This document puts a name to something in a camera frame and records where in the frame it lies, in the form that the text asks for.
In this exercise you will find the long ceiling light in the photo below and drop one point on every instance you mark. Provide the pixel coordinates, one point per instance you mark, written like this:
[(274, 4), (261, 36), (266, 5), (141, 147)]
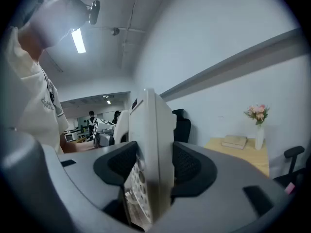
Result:
[(78, 41)]

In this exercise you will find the ceiling dome camera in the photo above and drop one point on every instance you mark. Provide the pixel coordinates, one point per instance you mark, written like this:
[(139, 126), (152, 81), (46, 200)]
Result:
[(115, 31)]

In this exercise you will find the cream t-shirt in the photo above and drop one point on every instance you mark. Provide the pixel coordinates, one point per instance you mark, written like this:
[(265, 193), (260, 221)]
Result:
[(31, 101)]

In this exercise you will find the white telephone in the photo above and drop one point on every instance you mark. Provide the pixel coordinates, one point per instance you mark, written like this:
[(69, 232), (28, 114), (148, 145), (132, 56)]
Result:
[(155, 135)]

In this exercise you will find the white vase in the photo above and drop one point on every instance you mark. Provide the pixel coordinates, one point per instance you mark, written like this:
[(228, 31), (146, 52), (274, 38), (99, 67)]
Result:
[(259, 138)]

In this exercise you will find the black mesh office chair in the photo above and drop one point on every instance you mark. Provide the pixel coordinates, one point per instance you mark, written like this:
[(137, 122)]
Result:
[(182, 127)]

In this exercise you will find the black head-worn camera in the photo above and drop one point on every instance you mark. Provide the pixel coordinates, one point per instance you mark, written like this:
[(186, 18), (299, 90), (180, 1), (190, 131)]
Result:
[(94, 12)]

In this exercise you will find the pink phone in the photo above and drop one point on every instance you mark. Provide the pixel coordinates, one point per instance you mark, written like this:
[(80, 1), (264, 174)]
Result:
[(289, 188)]

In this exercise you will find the ceiling conduit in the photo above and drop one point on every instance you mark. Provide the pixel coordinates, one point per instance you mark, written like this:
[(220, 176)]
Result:
[(126, 33)]

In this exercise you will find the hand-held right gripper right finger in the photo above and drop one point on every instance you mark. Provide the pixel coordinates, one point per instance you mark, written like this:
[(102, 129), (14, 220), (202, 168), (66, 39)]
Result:
[(218, 203)]

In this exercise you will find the black armrest office chair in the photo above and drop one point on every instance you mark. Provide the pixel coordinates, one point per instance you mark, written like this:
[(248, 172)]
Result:
[(294, 152)]

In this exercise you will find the person's head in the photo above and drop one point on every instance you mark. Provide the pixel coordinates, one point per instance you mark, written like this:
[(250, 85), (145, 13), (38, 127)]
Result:
[(51, 21)]

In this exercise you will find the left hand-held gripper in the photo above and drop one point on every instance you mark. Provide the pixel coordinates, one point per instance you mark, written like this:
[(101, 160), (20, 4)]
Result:
[(103, 130)]

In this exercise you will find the person's left forearm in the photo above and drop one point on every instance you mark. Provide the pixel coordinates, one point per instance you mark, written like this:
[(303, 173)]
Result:
[(75, 148)]

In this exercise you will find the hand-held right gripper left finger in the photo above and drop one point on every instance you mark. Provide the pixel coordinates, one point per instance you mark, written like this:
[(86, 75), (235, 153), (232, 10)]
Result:
[(80, 176)]

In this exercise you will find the pink flower bouquet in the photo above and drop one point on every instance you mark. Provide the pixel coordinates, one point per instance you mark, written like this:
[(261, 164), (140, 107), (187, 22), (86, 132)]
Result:
[(258, 113)]

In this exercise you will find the gray wall rail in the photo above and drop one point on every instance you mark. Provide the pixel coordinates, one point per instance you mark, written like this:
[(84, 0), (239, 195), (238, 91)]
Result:
[(230, 67)]

